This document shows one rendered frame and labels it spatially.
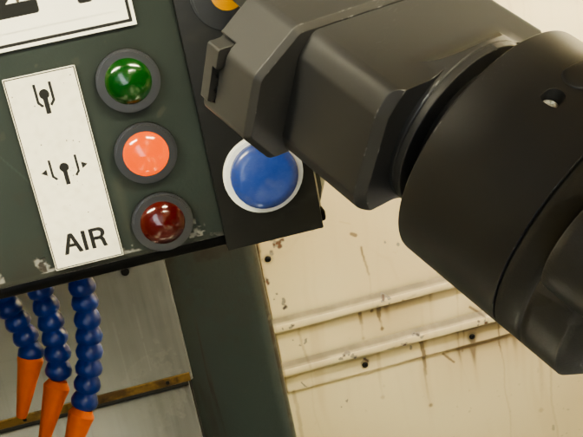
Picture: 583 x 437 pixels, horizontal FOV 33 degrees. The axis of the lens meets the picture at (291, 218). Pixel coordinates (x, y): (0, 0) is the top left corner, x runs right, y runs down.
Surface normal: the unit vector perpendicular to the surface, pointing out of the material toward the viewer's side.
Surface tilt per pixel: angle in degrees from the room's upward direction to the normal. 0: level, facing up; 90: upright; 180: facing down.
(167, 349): 90
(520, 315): 104
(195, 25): 90
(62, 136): 90
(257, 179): 90
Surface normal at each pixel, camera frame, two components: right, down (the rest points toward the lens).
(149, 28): 0.19, 0.29
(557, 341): -0.75, 0.51
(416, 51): 0.17, -0.73
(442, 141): -0.58, -0.03
